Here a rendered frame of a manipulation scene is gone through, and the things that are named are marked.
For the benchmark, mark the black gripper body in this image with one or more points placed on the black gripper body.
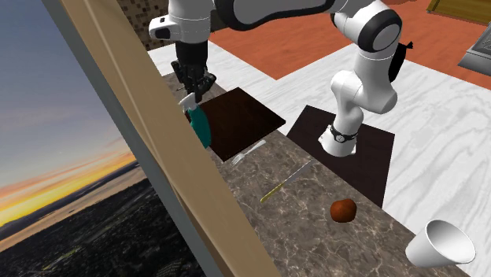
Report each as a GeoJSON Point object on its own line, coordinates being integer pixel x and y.
{"type": "Point", "coordinates": [191, 57]}

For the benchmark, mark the beige framed window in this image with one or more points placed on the beige framed window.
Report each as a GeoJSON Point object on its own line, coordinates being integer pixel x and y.
{"type": "Point", "coordinates": [172, 153]}

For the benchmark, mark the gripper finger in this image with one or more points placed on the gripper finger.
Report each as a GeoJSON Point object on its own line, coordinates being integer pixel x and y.
{"type": "Point", "coordinates": [203, 86]}
{"type": "Point", "coordinates": [181, 73]}

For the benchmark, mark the teal spray bottle white head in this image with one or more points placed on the teal spray bottle white head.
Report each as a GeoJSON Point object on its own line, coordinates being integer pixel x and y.
{"type": "Point", "coordinates": [201, 124]}

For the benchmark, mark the wooden furniture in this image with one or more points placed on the wooden furniture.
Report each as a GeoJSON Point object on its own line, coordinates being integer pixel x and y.
{"type": "Point", "coordinates": [460, 9]}

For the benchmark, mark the white cup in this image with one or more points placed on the white cup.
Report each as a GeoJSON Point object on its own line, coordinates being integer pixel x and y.
{"type": "Point", "coordinates": [441, 245]}

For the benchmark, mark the dark robot stand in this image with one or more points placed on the dark robot stand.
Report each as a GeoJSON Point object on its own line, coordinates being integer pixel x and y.
{"type": "Point", "coordinates": [368, 168]}

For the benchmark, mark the red brown apple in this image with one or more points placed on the red brown apple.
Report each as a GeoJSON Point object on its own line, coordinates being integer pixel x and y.
{"type": "Point", "coordinates": [343, 210]}

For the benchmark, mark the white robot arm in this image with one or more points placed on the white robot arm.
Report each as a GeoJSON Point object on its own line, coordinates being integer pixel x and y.
{"type": "Point", "coordinates": [368, 96]}

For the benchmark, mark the grey metal appliance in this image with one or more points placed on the grey metal appliance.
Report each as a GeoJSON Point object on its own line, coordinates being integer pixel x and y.
{"type": "Point", "coordinates": [479, 57]}

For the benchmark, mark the dark brown square board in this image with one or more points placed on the dark brown square board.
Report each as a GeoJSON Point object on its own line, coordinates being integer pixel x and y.
{"type": "Point", "coordinates": [241, 122]}

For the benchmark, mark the silver fork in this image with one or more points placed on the silver fork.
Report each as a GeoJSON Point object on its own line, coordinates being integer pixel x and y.
{"type": "Point", "coordinates": [249, 150]}

